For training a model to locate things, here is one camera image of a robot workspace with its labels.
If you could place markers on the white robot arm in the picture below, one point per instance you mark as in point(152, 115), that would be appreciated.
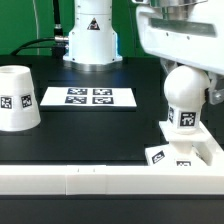
point(92, 43)

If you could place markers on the white L-shaped fence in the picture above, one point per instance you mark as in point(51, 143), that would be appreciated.
point(124, 180)

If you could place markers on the white lamp bulb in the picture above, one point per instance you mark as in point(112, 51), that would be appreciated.
point(184, 89)

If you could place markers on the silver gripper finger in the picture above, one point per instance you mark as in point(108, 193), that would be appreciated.
point(214, 94)
point(168, 65)

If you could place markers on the white lamp base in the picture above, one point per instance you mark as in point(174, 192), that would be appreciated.
point(178, 152)

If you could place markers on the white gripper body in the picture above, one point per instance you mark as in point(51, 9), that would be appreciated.
point(189, 32)

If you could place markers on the white lamp hood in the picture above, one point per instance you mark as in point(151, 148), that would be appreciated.
point(18, 106)

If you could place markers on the white marker sheet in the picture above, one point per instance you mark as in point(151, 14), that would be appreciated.
point(83, 96)

